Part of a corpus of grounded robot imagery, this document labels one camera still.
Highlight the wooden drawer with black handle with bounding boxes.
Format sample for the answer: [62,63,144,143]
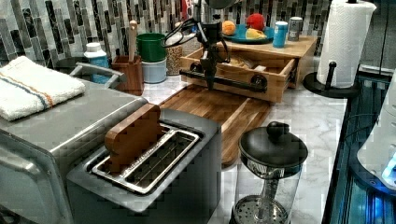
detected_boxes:
[179,46,298,104]

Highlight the grey toaster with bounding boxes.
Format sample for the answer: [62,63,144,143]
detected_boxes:
[67,109,221,224]

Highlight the wooden spoon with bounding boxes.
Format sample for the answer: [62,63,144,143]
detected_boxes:
[129,21,137,63]

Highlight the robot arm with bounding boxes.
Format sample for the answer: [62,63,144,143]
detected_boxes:
[193,0,233,90]

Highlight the green bowl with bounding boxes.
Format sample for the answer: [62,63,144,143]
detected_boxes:
[136,33,166,63]

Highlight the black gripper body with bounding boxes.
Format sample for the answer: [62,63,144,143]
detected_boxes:
[201,22,223,64]

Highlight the yellow banana piece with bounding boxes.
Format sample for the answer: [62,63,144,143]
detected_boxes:
[245,28,266,40]

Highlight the blue plate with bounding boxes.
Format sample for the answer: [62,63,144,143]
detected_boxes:
[223,24,275,45]

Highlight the white striped folded towel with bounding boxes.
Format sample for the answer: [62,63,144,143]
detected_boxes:
[0,56,86,121]

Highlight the white paper towel roll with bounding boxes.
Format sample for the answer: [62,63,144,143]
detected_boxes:
[317,0,376,89]

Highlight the wooden drawer cabinet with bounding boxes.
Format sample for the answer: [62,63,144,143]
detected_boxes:
[226,35,317,89]

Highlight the white blue bottle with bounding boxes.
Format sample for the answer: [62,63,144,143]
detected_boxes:
[84,42,109,84]

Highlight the glass french press black lid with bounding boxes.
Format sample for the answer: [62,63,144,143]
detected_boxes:
[230,121,308,224]

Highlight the wooden cutting board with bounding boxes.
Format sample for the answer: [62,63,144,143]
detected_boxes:
[160,85,271,167]

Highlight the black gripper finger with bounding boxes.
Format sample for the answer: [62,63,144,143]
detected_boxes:
[200,58,217,90]

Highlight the brown wooden utensil holder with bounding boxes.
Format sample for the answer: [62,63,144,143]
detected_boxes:
[112,55,144,96]

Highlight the black cables on gripper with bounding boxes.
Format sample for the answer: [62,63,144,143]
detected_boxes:
[162,17,208,49]

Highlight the glass jar of grains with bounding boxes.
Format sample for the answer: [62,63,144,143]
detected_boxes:
[165,35,183,76]

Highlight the black paper towel holder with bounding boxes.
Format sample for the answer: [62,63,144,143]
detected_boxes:
[303,62,361,99]

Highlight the silver can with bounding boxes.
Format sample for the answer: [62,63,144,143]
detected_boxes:
[288,17,303,42]

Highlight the silver toaster oven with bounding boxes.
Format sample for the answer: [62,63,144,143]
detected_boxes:
[0,63,147,224]

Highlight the light blue bowl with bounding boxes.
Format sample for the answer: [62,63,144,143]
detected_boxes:
[142,60,167,84]

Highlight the bagged bread in drawer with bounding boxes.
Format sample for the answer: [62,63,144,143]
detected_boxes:
[224,56,255,69]

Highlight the orange fruit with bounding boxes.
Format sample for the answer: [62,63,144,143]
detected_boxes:
[222,21,236,35]

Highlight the red apple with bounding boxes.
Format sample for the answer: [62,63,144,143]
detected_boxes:
[246,13,265,31]

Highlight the blue can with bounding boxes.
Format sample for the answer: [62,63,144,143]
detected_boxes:
[273,21,289,48]

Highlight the red cereal box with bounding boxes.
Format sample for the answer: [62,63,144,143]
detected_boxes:
[180,0,193,20]

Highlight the glass jar with wooden lid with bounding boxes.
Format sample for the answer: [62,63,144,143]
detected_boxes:
[175,26,201,56]

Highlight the wooden toast slice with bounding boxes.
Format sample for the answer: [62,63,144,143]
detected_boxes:
[105,104,163,175]

